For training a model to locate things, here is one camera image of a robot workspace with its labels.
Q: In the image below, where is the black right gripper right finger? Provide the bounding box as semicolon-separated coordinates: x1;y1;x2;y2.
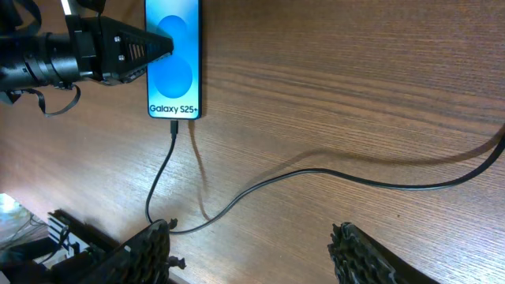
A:
327;222;437;284

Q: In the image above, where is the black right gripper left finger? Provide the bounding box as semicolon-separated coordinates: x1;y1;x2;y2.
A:
50;219;185;284

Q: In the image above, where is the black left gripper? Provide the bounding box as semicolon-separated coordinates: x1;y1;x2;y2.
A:
1;16;174;95

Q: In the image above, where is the blue smartphone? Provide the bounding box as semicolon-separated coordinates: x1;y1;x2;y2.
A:
144;0;203;120

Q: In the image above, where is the black charging cable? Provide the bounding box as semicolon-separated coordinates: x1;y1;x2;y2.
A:
144;120;505;236

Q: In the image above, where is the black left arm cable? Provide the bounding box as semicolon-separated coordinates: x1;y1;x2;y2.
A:
7;82;82;118

